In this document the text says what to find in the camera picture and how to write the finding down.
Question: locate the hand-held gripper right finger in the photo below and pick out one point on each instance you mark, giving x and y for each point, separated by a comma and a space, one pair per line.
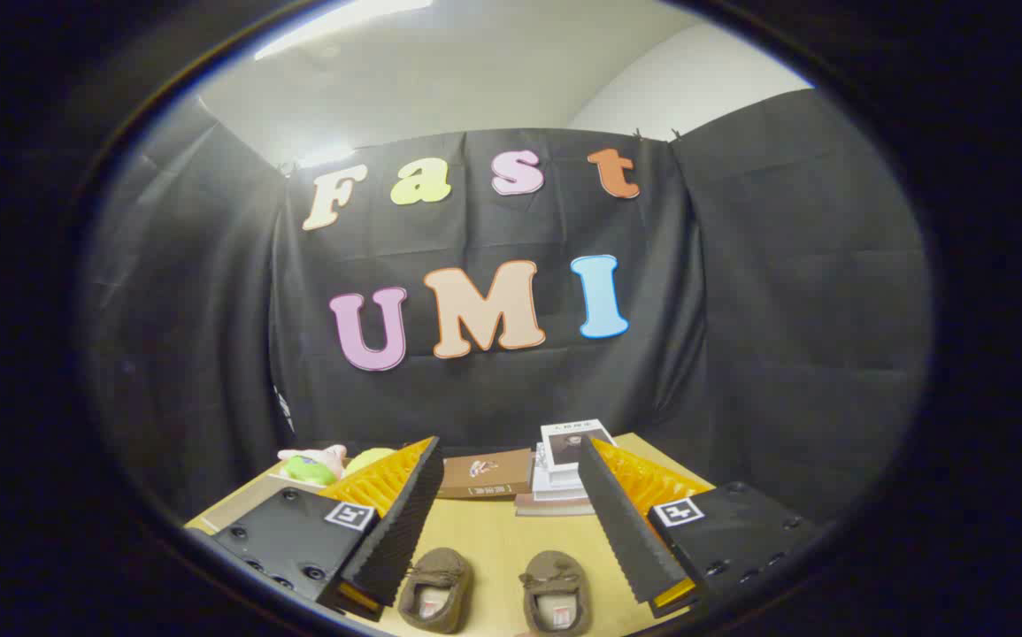
626, 531

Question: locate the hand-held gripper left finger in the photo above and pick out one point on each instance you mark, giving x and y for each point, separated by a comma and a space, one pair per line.
400, 531

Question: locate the brown fuzzy slipper shoe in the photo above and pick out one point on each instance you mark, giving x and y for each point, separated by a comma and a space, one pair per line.
555, 579
436, 575

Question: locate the beige fabric storage box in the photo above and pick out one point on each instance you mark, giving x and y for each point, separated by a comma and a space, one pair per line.
249, 500

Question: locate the yellow round plush toy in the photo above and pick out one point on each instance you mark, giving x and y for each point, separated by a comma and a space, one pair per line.
369, 458

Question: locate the pale pink book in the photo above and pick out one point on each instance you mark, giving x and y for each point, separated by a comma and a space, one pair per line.
550, 507

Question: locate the plain white book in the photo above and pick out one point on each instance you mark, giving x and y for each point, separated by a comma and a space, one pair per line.
555, 485

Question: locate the white book with dark photo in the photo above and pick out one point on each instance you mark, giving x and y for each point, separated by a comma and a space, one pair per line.
574, 442

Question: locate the brown book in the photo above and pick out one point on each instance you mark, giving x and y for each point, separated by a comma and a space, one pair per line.
488, 473

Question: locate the pink and green plush toy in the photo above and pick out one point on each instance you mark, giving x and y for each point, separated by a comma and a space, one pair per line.
311, 464

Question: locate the black backdrop cloth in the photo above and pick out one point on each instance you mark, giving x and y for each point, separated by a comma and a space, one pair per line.
741, 310

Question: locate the ceiling light strip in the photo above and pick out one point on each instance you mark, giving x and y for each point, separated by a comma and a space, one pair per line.
342, 22

